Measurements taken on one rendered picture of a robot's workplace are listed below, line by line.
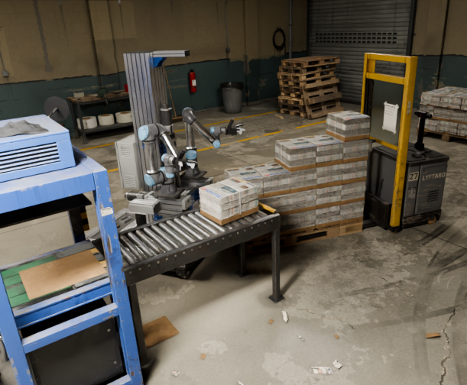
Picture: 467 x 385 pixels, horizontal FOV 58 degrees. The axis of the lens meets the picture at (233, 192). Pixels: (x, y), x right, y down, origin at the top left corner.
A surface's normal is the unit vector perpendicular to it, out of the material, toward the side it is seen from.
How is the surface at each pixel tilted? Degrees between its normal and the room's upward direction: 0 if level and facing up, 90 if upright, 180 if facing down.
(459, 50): 90
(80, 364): 90
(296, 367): 0
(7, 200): 90
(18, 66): 90
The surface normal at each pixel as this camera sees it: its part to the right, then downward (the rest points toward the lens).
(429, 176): 0.29, 0.35
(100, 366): 0.56, 0.29
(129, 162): -0.36, 0.36
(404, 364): -0.05, -0.92
